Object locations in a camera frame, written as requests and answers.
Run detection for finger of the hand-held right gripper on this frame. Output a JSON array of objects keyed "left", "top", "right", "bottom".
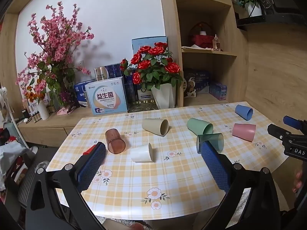
[
  {"left": 283, "top": 115, "right": 307, "bottom": 132},
  {"left": 267, "top": 124, "right": 307, "bottom": 147}
]

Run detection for low wooden cabinet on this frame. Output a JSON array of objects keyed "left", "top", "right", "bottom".
[{"left": 18, "top": 105, "right": 96, "bottom": 148}]

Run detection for red basket with handle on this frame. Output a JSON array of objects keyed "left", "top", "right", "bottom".
[{"left": 189, "top": 22, "right": 215, "bottom": 50}]

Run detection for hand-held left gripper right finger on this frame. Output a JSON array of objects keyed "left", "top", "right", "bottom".
[{"left": 201, "top": 141, "right": 281, "bottom": 230}]

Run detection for white plastic bag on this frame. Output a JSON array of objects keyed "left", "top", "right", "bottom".
[{"left": 0, "top": 141, "right": 30, "bottom": 191}]

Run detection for red roses in white vase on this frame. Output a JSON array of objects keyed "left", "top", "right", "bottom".
[{"left": 119, "top": 42, "right": 185, "bottom": 110}]

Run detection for yellow checkered floral tablecloth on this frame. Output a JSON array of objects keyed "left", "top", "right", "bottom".
[{"left": 45, "top": 101, "right": 289, "bottom": 221}]

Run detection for pink cup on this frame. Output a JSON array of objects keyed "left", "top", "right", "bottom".
[{"left": 232, "top": 123, "right": 257, "bottom": 142}]

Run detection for white cup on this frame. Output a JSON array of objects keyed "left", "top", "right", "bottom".
[{"left": 131, "top": 142, "right": 154, "bottom": 163}]

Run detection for green cup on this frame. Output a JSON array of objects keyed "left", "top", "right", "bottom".
[{"left": 187, "top": 117, "right": 214, "bottom": 136}]

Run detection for wooden shelf unit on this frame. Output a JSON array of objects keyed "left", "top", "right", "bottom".
[{"left": 158, "top": 0, "right": 250, "bottom": 107}]

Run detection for pink blossom flower arrangement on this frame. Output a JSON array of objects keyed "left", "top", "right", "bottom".
[{"left": 16, "top": 1, "right": 95, "bottom": 115}]

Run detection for purple blue box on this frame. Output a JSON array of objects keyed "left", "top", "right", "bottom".
[{"left": 209, "top": 81, "right": 228, "bottom": 101}]

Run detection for white and blue carton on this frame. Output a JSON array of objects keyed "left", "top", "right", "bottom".
[{"left": 85, "top": 78, "right": 128, "bottom": 116}]

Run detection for blue and white package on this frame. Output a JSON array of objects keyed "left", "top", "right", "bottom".
[{"left": 73, "top": 80, "right": 97, "bottom": 108}]

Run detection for tall dark blue box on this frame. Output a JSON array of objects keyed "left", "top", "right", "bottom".
[{"left": 123, "top": 70, "right": 138, "bottom": 104}]

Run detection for dark teal transparent cup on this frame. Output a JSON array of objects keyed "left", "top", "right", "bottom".
[{"left": 196, "top": 133, "right": 224, "bottom": 154}]

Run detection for small white green box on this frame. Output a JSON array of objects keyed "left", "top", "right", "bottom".
[{"left": 137, "top": 87, "right": 154, "bottom": 101}]

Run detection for silver and dark blue box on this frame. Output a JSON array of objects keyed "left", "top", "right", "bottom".
[{"left": 94, "top": 63, "right": 124, "bottom": 80}]

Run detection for light blue flat box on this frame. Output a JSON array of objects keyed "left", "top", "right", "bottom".
[{"left": 131, "top": 36, "right": 168, "bottom": 61}]

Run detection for glass perfume bottle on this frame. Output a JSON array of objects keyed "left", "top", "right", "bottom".
[{"left": 212, "top": 34, "right": 221, "bottom": 51}]

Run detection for blue carton with handle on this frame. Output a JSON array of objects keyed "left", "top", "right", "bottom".
[{"left": 183, "top": 68, "right": 210, "bottom": 99}]

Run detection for brown transparent cup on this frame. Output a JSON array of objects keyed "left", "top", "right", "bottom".
[{"left": 105, "top": 129, "right": 126, "bottom": 154}]

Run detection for orange flowers in white vase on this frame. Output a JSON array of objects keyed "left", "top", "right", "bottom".
[{"left": 23, "top": 86, "right": 50, "bottom": 121}]

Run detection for beige cup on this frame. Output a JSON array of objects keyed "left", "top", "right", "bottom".
[{"left": 141, "top": 118, "right": 169, "bottom": 136}]

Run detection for row of small bottles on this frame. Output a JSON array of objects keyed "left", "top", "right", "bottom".
[{"left": 22, "top": 109, "right": 43, "bottom": 124}]

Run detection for person's right hand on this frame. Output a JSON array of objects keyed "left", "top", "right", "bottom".
[{"left": 293, "top": 169, "right": 304, "bottom": 193}]

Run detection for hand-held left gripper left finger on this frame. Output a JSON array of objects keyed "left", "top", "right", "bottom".
[{"left": 25, "top": 142, "right": 106, "bottom": 230}]

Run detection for glass tray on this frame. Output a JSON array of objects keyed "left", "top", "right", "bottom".
[{"left": 129, "top": 99, "right": 159, "bottom": 112}]

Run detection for blue cup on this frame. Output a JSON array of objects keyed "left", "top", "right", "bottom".
[{"left": 235, "top": 104, "right": 254, "bottom": 121}]

